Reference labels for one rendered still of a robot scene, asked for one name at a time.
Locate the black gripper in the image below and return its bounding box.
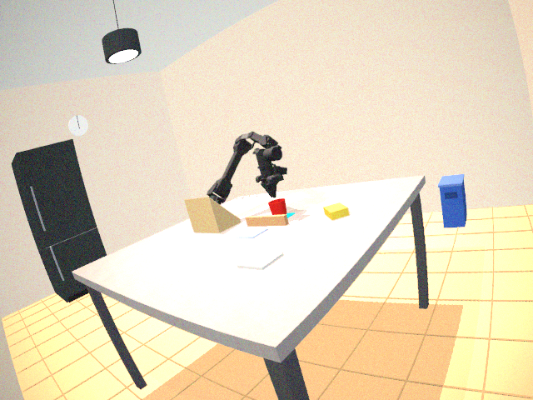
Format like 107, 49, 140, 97
256, 162, 284, 198

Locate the red cup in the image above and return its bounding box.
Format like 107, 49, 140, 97
268, 198, 287, 215

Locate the white flat panel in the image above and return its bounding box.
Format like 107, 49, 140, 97
237, 252, 284, 270

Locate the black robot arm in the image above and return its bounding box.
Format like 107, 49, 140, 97
207, 131, 287, 205

